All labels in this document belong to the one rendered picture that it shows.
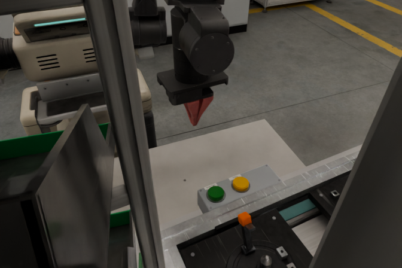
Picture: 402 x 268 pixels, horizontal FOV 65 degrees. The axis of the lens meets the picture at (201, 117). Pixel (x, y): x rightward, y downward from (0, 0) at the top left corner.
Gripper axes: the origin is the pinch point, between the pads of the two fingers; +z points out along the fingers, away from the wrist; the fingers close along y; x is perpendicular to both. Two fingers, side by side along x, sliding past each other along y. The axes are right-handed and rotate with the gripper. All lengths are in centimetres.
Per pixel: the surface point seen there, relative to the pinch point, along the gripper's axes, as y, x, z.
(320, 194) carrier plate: 29.2, -8.4, 26.4
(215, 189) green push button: 6.9, 3.7, 26.2
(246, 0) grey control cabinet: 182, 269, 77
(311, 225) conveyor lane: 25.0, -11.6, 32.1
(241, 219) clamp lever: 4.3, -11.9, 16.6
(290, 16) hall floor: 268, 290, 115
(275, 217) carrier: 15.6, -9.0, 26.5
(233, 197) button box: 10.3, 0.6, 27.4
